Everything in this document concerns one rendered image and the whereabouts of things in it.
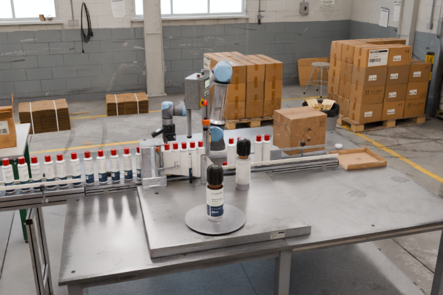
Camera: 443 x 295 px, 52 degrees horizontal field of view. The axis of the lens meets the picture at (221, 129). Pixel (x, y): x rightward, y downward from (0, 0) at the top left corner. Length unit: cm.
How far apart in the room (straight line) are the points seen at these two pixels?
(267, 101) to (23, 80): 404
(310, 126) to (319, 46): 607
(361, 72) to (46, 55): 494
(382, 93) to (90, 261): 505
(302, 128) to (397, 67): 352
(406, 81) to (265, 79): 191
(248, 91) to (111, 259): 443
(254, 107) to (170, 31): 250
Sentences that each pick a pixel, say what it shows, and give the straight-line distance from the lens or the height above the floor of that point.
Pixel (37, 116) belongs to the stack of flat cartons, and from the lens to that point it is 663.
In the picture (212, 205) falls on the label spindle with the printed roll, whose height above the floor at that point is 98.
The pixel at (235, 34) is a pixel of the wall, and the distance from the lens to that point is 850.
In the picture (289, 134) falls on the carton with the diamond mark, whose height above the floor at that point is 100.
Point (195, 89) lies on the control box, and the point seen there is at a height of 141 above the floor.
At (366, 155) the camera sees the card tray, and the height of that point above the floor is 83.
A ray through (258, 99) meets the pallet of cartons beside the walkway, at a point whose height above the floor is 40.
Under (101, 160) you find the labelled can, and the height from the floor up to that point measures 103.
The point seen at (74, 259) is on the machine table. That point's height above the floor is 83.
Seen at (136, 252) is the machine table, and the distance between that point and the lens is 225.
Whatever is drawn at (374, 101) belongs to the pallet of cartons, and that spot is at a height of 42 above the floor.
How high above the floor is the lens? 207
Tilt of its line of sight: 19 degrees down
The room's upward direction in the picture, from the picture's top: straight up
